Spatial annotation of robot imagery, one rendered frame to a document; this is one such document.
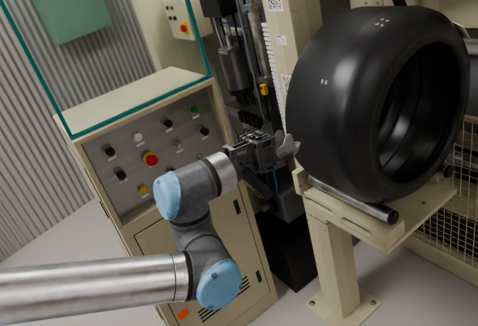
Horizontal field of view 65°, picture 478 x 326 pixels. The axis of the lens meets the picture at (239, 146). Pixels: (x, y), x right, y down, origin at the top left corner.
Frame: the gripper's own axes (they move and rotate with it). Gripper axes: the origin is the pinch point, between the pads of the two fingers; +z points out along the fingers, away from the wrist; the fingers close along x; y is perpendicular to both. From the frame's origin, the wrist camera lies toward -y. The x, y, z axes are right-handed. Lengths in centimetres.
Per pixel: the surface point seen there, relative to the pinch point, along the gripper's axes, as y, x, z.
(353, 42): 22.2, -2.5, 18.7
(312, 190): -32.5, 20.6, 23.1
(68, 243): -129, 216, -55
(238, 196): -46, 57, 13
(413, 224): -37, -11, 35
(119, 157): -12, 62, -29
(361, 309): -115, 23, 51
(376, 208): -27.1, -6.6, 23.1
